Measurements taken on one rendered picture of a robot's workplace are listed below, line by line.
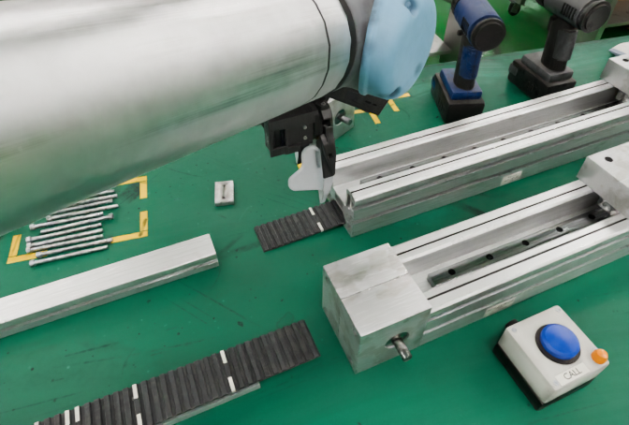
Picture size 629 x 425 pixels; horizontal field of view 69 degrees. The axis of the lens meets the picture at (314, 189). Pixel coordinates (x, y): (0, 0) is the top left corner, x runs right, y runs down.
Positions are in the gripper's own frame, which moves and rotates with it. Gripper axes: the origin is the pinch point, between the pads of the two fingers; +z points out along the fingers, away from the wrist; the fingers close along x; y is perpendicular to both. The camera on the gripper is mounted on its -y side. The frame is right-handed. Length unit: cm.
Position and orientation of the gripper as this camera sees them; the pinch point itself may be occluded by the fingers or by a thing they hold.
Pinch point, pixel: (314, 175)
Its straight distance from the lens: 65.1
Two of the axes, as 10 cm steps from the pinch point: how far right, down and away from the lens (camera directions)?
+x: 3.9, 6.5, -6.5
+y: -9.2, 2.8, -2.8
